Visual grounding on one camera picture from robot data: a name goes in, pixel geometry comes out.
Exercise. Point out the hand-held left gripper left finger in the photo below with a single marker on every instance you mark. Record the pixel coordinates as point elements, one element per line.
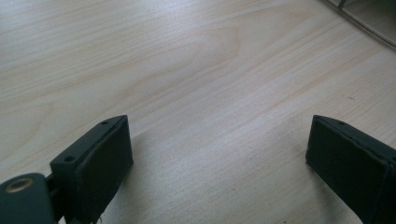
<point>93,174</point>

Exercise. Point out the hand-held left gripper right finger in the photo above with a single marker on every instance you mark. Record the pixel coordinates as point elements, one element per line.
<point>351,165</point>

